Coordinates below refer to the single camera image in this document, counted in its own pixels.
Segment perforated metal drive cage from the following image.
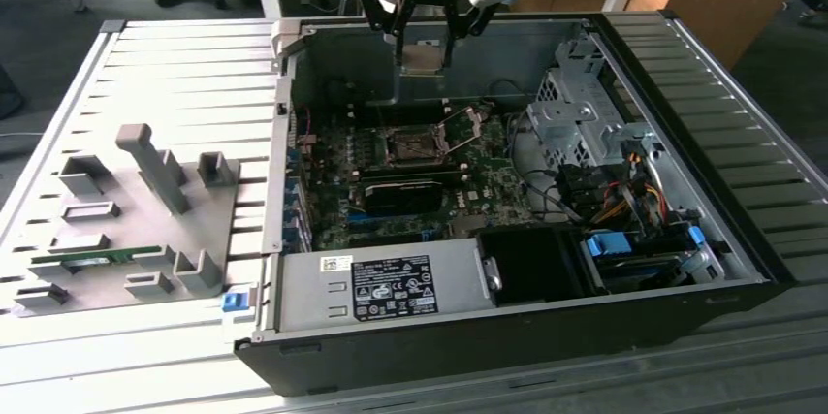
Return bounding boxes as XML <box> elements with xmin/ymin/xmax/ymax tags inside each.
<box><xmin>524</xmin><ymin>67</ymin><xmax>658</xmax><ymax>169</ymax></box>

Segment coloured power wire bundle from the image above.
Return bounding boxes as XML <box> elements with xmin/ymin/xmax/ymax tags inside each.
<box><xmin>604</xmin><ymin>154</ymin><xmax>672</xmax><ymax>229</ymax></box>

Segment grey parts rack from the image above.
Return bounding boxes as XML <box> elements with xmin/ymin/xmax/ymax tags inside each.
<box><xmin>12</xmin><ymin>123</ymin><xmax>241</xmax><ymax>319</ymax></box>

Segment green motherboard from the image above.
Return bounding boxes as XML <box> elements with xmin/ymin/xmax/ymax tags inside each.
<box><xmin>302</xmin><ymin>103</ymin><xmax>538</xmax><ymax>253</ymax></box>

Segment grey power supply unit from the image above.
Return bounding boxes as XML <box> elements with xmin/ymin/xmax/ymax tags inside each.
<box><xmin>274</xmin><ymin>238</ymin><xmax>505</xmax><ymax>333</ymax></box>

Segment silver CPU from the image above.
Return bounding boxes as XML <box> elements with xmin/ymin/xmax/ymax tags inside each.
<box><xmin>398</xmin><ymin>43</ymin><xmax>448</xmax><ymax>77</ymax></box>

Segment black PC case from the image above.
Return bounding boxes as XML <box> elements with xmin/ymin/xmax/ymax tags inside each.
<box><xmin>232</xmin><ymin>10</ymin><xmax>798</xmax><ymax>398</ymax></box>

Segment blue disk carrier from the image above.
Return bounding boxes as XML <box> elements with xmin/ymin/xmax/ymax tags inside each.
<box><xmin>581</xmin><ymin>232</ymin><xmax>632</xmax><ymax>259</ymax></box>

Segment black graphics card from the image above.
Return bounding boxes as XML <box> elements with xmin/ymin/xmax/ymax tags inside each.
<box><xmin>358</xmin><ymin>179</ymin><xmax>449</xmax><ymax>215</ymax></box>

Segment black RAM slots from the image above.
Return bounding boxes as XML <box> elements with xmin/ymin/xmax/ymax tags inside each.
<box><xmin>353</xmin><ymin>165</ymin><xmax>466</xmax><ymax>183</ymax></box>
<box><xmin>346</xmin><ymin>97</ymin><xmax>452</xmax><ymax>120</ymax></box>

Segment metal disk bay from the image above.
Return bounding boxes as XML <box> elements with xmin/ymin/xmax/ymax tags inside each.
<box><xmin>581</xmin><ymin>227</ymin><xmax>722</xmax><ymax>295</ymax></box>

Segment green RAM stick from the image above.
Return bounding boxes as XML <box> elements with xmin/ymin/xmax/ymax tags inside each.
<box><xmin>29</xmin><ymin>244</ymin><xmax>162</xmax><ymax>268</ymax></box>

